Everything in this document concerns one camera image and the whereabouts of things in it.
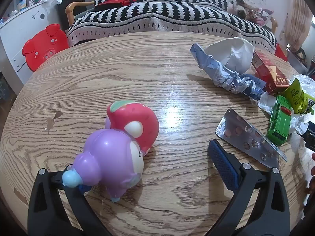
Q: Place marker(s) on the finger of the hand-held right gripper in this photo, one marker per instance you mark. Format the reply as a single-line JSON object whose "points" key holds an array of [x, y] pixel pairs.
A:
{"points": [[310, 137]]}

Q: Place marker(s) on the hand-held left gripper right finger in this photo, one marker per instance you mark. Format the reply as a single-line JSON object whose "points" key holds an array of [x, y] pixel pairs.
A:
{"points": [[222, 163]]}

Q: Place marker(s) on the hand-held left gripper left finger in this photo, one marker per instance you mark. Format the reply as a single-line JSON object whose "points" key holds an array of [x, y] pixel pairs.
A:
{"points": [[73, 196]]}

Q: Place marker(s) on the purple squishy animal toy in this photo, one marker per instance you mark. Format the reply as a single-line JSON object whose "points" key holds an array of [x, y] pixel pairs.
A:
{"points": [[108, 157]]}

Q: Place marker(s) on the white plastic bag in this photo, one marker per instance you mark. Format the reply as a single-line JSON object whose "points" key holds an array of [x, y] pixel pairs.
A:
{"points": [[267, 102]]}

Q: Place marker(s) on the red cardboard box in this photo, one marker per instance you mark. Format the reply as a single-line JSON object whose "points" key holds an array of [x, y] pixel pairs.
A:
{"points": [[268, 76]]}

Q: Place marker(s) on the white paper carton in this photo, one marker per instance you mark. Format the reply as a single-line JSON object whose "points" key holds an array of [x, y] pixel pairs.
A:
{"points": [[236, 51]]}

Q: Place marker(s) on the person's right hand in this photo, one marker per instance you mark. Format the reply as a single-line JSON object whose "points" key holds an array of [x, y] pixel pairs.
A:
{"points": [[313, 172]]}

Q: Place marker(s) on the silver pill blister pack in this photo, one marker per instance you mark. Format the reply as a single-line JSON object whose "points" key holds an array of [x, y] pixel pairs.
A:
{"points": [[248, 140]]}

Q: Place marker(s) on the green toy car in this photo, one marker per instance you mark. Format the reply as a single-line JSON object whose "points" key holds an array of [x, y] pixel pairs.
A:
{"points": [[278, 123]]}

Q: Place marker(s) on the yellow green snack packet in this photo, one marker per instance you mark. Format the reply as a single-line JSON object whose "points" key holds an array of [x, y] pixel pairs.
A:
{"points": [[296, 95]]}

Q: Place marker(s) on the dark low table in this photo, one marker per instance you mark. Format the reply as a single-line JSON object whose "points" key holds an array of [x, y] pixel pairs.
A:
{"points": [[296, 59]]}

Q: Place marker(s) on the crumpled blue white wrapper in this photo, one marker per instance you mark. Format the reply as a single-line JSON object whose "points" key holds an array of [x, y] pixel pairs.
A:
{"points": [[221, 76]]}

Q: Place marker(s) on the red strawberry squishy toy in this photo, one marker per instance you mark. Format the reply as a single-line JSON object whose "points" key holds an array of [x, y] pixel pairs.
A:
{"points": [[137, 114]]}

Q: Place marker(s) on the patterned beige curtain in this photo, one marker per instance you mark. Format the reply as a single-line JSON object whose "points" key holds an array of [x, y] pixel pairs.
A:
{"points": [[299, 17]]}

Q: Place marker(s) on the pink cushion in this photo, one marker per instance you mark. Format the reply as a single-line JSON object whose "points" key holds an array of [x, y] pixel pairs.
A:
{"points": [[264, 14]]}

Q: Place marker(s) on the beige plush toy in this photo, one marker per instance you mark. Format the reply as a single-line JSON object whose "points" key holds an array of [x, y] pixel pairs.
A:
{"points": [[242, 3]]}

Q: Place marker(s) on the red pig-shaped stool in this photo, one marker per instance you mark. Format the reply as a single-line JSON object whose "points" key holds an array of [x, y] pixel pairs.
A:
{"points": [[46, 44]]}

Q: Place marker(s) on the black white striped sofa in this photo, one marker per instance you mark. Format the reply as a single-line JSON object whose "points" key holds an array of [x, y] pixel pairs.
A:
{"points": [[147, 14]]}

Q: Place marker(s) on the white cabinet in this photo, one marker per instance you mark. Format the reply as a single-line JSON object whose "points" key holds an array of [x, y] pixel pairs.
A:
{"points": [[19, 27]]}

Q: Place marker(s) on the black side cabinet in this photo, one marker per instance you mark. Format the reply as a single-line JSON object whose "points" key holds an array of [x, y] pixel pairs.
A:
{"points": [[73, 0]]}

